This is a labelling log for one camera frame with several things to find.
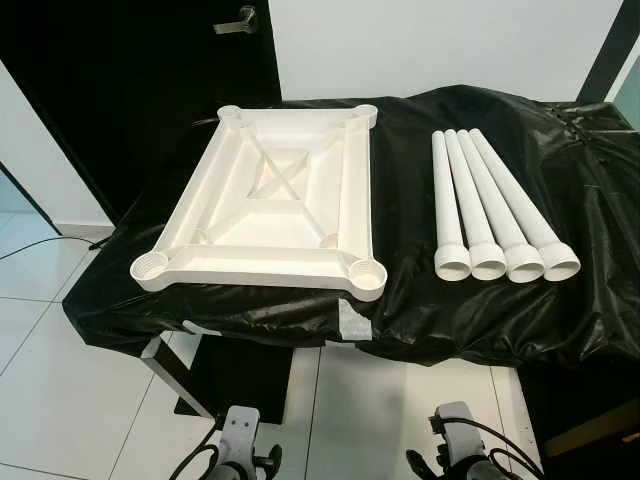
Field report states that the black plastic cover sheet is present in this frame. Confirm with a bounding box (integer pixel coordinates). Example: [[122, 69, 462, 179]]
[[62, 85, 640, 369]]

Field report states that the teal glass panel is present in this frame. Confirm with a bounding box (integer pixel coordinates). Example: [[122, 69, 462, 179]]
[[615, 60, 640, 131]]

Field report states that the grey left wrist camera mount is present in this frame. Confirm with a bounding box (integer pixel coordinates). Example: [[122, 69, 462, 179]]
[[218, 405, 259, 473]]

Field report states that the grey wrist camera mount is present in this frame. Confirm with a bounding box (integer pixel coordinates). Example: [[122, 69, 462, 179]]
[[218, 405, 259, 473], [434, 401, 488, 469]]

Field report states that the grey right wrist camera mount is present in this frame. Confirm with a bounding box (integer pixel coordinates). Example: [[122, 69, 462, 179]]
[[434, 401, 488, 469]]

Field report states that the thin black floor cable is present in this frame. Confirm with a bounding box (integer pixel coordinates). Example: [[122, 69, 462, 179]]
[[0, 233, 113, 263]]

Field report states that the silver door handle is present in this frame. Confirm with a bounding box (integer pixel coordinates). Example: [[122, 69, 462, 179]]
[[213, 6, 259, 37]]

